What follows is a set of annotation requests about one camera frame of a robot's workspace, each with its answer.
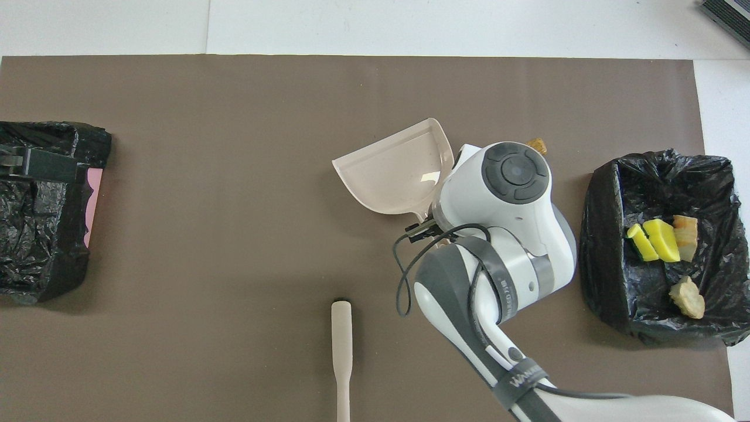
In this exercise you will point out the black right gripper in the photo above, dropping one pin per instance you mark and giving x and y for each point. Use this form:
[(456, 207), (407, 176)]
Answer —
[(440, 230)]

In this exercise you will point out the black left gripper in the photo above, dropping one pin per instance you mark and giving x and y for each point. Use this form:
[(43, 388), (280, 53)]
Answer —
[(12, 163)]

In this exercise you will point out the beige plastic dustpan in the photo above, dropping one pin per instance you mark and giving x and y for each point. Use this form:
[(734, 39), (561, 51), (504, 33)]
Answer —
[(387, 176)]

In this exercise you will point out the beige brush with black bristles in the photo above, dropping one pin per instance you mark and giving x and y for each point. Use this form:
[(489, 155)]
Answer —
[(341, 340)]

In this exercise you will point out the yellow and green sponge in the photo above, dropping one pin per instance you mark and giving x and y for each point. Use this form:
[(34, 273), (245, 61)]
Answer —
[(644, 249)]

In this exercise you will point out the wavy yellow sponge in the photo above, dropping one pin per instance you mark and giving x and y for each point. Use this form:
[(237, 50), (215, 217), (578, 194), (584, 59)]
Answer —
[(665, 240)]

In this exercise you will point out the long pale bread chunk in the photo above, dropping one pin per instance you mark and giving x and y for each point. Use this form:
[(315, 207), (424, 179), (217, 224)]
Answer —
[(685, 234)]

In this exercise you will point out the round pale bread chunk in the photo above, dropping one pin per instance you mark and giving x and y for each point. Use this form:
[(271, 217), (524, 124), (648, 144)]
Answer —
[(688, 299)]

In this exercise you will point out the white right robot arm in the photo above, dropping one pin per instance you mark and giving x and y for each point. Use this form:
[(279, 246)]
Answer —
[(515, 173)]

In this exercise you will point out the pink plastic bin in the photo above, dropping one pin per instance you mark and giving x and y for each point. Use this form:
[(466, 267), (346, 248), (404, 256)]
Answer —
[(94, 199)]

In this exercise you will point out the black trash bag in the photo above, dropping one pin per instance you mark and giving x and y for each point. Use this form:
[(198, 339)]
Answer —
[(41, 234), (609, 275)]

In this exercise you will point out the brown table mat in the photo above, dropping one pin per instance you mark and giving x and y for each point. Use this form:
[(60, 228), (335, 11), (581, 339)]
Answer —
[(176, 105)]

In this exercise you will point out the brown bread roll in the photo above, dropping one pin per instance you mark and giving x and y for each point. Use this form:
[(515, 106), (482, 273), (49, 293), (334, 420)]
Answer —
[(538, 145)]

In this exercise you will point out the dark ribbed device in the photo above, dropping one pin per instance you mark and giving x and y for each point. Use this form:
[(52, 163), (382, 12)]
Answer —
[(732, 14)]

